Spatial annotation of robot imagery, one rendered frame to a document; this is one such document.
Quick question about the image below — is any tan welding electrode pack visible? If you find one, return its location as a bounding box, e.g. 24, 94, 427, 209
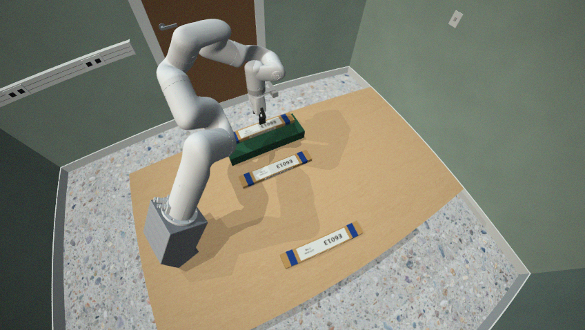
239, 150, 312, 188

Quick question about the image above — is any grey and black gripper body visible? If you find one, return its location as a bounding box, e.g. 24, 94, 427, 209
248, 94, 266, 115

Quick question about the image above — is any dark green low platform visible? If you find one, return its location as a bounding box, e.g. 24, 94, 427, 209
229, 114, 305, 166

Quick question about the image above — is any cardboard welding electrode pack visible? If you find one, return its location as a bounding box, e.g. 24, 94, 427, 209
234, 113, 295, 144

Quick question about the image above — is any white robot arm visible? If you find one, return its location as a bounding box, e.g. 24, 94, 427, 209
153, 19, 286, 226

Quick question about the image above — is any tan cardboard pack with blue bands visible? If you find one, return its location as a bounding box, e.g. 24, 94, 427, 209
279, 221, 363, 269

